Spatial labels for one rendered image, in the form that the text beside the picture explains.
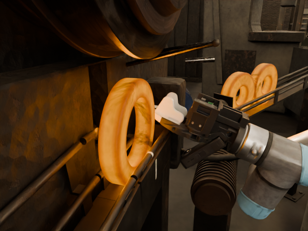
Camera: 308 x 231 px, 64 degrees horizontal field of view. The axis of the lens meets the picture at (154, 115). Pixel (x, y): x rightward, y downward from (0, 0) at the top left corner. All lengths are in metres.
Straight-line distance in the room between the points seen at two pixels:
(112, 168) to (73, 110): 0.10
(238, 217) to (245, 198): 0.84
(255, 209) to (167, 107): 0.29
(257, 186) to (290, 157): 0.10
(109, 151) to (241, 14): 2.80
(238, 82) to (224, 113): 0.35
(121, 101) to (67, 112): 0.08
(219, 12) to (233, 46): 0.41
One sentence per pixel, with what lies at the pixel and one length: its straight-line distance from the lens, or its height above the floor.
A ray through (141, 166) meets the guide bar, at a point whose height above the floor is 0.71.
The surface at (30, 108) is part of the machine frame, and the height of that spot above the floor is 0.84.
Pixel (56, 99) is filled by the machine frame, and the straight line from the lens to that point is 0.35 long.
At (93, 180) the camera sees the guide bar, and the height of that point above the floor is 0.70.
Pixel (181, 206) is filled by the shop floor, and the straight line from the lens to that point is 1.45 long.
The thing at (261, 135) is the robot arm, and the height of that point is 0.73.
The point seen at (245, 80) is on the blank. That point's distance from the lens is 0.89.
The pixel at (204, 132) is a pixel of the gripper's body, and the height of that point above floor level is 0.73.
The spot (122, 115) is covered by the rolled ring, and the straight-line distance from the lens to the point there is 0.35.
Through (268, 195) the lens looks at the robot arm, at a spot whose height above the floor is 0.60.
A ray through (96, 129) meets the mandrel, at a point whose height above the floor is 0.75.
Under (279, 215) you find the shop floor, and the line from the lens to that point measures 1.54.
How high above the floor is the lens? 0.92
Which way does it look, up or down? 20 degrees down
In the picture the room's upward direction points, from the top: straight up
